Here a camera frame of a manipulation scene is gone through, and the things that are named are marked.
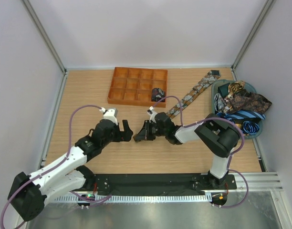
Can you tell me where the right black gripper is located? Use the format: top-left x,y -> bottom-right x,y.
135,120 -> 167,141

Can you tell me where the brown floral tie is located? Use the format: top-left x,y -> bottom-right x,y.
167,70 -> 221,119

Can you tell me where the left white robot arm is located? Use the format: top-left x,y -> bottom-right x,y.
8,119 -> 133,221

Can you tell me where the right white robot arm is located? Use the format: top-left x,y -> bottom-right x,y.
133,111 -> 244,189

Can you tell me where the rolled dark floral tie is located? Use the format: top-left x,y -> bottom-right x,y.
151,87 -> 166,102

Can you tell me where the orange compartment tray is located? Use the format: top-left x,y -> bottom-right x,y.
107,67 -> 168,108

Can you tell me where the grey patterned tie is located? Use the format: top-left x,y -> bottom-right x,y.
214,93 -> 231,114

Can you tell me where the dark green tie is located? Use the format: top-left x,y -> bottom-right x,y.
218,83 -> 230,98

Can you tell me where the gold patterned tie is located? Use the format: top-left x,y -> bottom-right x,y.
225,81 -> 245,98

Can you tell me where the blue striped tie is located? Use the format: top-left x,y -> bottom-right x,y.
215,110 -> 266,135

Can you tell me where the dark brown paisley tie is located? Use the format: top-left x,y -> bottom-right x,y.
224,92 -> 272,115

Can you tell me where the teal plastic basket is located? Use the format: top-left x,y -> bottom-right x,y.
211,79 -> 264,139

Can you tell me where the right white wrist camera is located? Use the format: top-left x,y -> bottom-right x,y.
147,106 -> 157,123

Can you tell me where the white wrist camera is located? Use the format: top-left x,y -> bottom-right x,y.
147,106 -> 157,123
99,107 -> 118,125

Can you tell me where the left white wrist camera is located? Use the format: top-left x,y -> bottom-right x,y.
99,107 -> 118,125

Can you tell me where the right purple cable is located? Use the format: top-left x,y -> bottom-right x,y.
147,95 -> 250,209

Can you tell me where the purple cable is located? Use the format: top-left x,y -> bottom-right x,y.
0,104 -> 106,229
147,95 -> 250,209

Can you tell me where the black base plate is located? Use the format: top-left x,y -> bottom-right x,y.
72,172 -> 237,197

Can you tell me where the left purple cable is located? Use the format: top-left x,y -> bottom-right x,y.
0,104 -> 106,229

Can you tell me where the white slotted cable duct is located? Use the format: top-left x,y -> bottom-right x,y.
52,193 -> 212,204

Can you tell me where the aluminium frame rail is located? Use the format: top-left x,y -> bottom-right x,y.
234,172 -> 284,191

